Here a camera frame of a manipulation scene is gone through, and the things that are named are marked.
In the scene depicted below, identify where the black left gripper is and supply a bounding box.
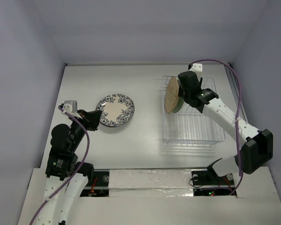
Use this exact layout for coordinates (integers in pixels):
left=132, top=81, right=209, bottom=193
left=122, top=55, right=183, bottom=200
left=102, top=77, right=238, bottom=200
left=69, top=108, right=103, bottom=150

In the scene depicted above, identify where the green plate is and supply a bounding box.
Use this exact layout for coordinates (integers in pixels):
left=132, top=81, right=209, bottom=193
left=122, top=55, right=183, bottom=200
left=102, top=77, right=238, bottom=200
left=172, top=97, right=184, bottom=113

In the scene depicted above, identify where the beige floral plate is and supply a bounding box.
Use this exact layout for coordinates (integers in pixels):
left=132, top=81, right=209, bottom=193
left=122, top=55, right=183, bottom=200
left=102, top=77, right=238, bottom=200
left=164, top=77, right=179, bottom=113

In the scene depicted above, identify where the white blue patterned plate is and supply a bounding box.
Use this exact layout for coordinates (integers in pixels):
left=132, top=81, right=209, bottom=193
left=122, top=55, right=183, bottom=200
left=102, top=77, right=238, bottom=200
left=96, top=93, right=135, bottom=127

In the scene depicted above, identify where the red plate with teal flower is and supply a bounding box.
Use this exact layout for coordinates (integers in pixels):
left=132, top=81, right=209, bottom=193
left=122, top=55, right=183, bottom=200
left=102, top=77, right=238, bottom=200
left=100, top=109, right=134, bottom=128

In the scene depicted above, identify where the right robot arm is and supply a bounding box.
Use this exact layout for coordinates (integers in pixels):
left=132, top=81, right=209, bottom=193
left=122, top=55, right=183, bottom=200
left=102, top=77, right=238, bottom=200
left=178, top=71, right=273, bottom=184

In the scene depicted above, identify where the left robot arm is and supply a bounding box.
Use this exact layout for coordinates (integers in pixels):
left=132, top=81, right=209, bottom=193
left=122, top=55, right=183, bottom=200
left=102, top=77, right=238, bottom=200
left=30, top=104, right=102, bottom=225

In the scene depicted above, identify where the white foam block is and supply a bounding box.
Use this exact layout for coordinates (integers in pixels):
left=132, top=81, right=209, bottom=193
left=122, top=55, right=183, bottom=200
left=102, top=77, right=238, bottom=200
left=108, top=169, right=193, bottom=198

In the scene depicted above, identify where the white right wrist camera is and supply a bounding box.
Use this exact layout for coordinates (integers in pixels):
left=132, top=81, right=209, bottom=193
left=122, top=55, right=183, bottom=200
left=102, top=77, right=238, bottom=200
left=188, top=63, right=203, bottom=76

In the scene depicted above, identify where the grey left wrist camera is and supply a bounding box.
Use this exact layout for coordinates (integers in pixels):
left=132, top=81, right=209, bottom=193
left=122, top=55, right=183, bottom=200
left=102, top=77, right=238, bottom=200
left=58, top=100, right=78, bottom=117

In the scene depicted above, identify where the white wire dish rack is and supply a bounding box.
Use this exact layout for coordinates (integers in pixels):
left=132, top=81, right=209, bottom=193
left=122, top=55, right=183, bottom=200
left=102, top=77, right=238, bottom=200
left=162, top=76, right=226, bottom=147

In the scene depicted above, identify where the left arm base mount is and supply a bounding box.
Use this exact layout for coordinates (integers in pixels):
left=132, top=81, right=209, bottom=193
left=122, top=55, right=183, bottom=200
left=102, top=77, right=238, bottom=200
left=80, top=170, right=110, bottom=197

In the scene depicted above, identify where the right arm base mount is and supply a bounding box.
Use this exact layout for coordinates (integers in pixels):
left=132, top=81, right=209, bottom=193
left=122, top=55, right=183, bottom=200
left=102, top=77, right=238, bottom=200
left=189, top=159, right=235, bottom=196

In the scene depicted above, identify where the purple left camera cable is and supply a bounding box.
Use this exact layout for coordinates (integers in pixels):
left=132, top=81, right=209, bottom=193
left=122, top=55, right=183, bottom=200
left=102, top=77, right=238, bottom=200
left=29, top=105, right=90, bottom=225

